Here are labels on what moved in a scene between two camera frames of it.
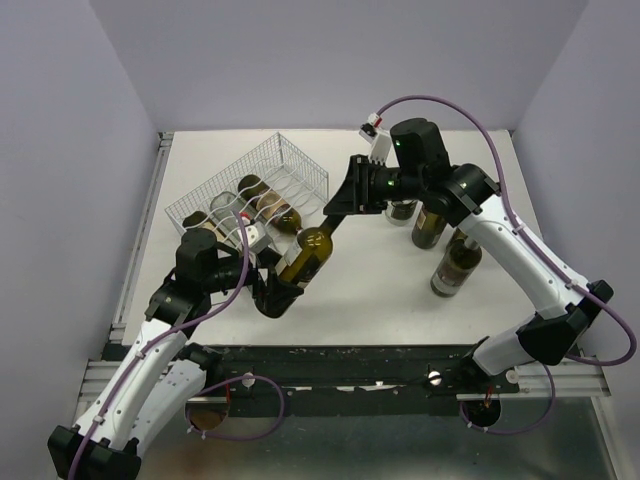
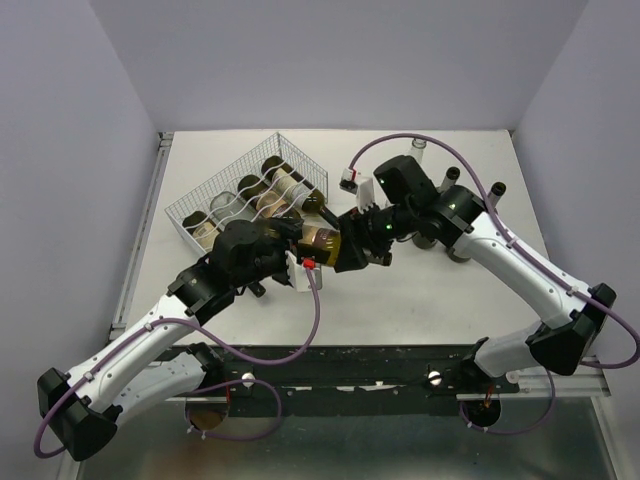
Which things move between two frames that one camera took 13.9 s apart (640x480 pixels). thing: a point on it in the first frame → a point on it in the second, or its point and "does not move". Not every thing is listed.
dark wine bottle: (313, 247) → (296, 187)
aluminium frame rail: (570, 381) does not move
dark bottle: (461, 258) → (322, 237)
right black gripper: (355, 194) → (357, 241)
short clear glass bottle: (223, 208) does not move
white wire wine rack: (266, 196) does not move
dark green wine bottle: (266, 202) does not move
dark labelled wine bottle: (198, 219) does not move
